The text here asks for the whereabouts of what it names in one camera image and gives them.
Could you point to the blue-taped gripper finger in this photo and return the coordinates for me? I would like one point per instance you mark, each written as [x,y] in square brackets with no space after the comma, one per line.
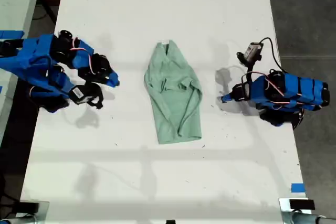
[115,78]
[229,101]
[229,96]
[110,83]

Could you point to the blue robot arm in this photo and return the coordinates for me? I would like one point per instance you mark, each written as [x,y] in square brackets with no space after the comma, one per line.
[294,90]
[39,61]

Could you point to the pale green T-shirt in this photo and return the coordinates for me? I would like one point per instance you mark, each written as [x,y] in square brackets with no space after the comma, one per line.
[172,90]

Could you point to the short blue tape strip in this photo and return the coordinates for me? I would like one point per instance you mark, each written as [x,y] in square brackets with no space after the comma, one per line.
[298,187]

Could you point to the small black box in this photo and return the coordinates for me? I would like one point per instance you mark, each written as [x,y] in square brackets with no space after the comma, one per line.
[302,204]
[29,207]

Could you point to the small black clip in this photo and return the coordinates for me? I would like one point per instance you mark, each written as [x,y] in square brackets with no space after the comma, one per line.
[170,222]

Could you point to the grey metal pipe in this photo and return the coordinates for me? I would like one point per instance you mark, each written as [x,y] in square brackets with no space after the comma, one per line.
[312,218]

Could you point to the black camera stalk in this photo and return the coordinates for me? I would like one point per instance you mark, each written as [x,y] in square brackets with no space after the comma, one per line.
[250,70]

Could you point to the black camera box white label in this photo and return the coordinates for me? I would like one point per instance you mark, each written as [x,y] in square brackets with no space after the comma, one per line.
[84,95]

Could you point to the silver and black camera box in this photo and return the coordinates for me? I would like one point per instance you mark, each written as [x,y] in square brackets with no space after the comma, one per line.
[251,51]

